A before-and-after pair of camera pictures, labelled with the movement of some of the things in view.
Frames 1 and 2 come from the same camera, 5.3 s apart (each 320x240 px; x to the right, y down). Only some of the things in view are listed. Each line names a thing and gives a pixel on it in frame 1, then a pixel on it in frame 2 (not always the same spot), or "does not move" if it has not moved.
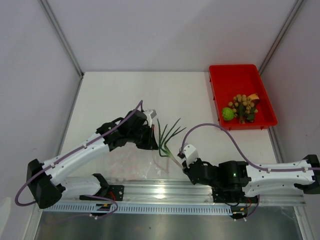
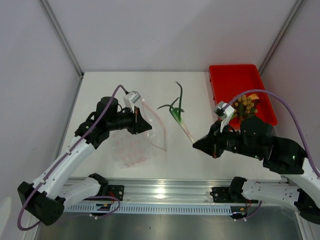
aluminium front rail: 155,191 does not move
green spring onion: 163,151 to 176,113
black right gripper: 197,161 to 210,144
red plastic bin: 228,80 does not move
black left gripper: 150,143 to 138,124
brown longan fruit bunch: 243,107 does not move
